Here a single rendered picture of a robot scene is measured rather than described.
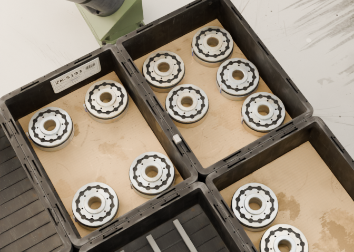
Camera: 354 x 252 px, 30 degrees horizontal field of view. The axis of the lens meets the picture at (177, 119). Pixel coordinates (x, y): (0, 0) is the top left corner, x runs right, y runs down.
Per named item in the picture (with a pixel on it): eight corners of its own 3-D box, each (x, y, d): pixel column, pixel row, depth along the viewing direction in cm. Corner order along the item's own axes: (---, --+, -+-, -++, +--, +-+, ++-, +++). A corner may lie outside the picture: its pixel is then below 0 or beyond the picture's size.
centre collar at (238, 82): (223, 74, 159) (223, 73, 158) (238, 63, 160) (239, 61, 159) (236, 88, 157) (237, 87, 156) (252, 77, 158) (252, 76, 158)
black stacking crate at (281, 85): (118, 67, 166) (114, 42, 156) (218, 16, 172) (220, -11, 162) (200, 195, 151) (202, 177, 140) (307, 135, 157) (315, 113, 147)
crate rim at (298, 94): (113, 46, 157) (112, 40, 155) (220, -7, 164) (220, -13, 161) (201, 181, 142) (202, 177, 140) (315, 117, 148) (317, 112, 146)
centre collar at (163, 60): (149, 66, 160) (149, 65, 159) (166, 56, 161) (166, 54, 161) (160, 80, 158) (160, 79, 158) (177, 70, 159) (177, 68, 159)
